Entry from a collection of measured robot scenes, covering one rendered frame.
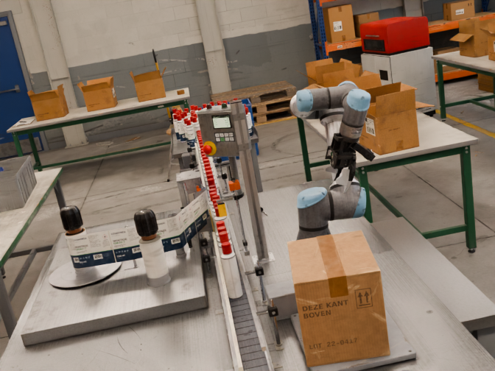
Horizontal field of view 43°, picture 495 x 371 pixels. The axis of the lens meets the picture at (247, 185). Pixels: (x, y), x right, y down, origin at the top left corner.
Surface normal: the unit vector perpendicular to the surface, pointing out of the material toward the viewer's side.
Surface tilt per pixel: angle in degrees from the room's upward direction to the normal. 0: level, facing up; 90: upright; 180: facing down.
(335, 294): 90
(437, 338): 0
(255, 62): 90
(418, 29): 90
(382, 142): 90
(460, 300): 0
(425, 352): 0
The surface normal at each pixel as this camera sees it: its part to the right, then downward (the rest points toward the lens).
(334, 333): 0.00, 0.30
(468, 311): -0.17, -0.94
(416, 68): 0.30, 0.24
